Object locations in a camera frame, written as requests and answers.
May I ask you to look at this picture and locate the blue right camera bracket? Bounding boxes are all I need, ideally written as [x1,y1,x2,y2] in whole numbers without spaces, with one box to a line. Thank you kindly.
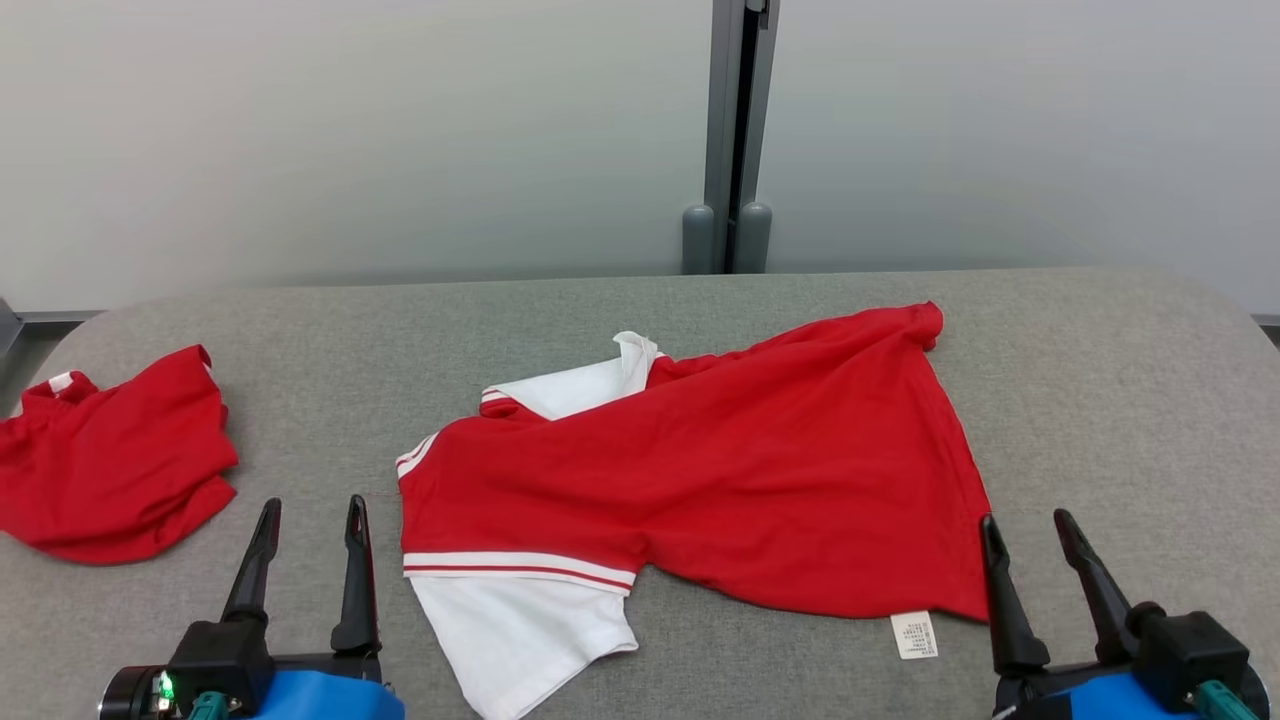
[1040,668,1206,720]

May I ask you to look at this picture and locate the blue camera bracket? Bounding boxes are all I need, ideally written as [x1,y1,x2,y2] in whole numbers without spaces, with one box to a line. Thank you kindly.
[1040,668,1206,720]
[245,668,407,720]

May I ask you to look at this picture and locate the red white number 23 shirt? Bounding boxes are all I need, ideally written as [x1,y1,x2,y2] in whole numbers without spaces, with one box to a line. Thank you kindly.
[395,300,993,720]

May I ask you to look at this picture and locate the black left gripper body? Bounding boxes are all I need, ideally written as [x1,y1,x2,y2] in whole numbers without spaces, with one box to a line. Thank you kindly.
[100,652,387,720]

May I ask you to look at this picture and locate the red shorts with white hem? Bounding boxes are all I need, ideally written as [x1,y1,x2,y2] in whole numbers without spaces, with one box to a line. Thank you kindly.
[0,344,241,567]

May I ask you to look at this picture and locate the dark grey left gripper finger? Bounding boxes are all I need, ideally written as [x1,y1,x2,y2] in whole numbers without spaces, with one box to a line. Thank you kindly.
[331,494,381,656]
[222,498,283,626]

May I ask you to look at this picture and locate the grey double partition post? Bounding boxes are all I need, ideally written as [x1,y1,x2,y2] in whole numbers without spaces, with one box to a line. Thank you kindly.
[681,0,782,276]

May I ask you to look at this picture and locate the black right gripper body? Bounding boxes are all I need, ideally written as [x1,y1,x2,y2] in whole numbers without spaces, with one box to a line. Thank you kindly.
[990,660,1123,720]

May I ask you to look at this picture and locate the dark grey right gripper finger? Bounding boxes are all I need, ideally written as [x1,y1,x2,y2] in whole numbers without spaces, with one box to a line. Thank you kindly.
[1053,508,1141,663]
[978,513,1051,676]

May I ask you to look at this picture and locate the blue left camera bracket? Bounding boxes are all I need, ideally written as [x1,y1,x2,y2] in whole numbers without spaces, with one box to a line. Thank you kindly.
[245,668,407,720]

